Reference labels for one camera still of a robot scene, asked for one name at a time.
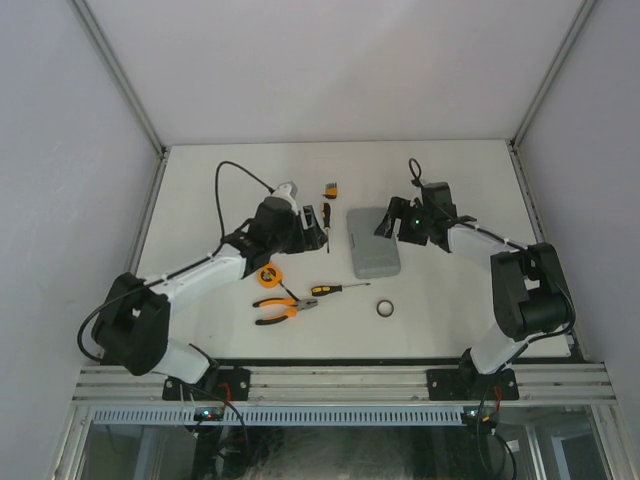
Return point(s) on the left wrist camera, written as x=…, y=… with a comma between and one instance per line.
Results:
x=287, y=192

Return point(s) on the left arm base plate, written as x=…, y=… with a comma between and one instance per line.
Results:
x=230, y=384

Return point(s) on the screwdriver near hex keys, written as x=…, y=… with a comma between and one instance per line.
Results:
x=326, y=215

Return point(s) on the orange hex key set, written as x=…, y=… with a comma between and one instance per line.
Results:
x=330, y=191

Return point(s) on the orange black pliers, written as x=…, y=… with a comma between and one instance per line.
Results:
x=288, y=308

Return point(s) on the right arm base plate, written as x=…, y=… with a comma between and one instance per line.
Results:
x=449, y=384

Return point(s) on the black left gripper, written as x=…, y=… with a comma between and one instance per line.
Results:
x=310, y=239

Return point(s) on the grey slotted cable duct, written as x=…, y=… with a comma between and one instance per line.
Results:
x=275, y=416

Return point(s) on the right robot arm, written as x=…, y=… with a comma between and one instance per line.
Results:
x=530, y=296

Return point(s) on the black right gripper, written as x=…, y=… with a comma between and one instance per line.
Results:
x=400, y=209

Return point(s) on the grey plastic tool case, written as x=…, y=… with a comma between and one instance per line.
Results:
x=372, y=256

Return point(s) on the orange tape measure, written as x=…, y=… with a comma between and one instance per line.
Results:
x=270, y=276

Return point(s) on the screwdriver near pliers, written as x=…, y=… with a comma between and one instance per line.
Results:
x=325, y=290

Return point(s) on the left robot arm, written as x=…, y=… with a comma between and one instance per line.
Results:
x=132, y=326

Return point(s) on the aluminium front rail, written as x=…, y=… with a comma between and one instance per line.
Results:
x=538, y=385

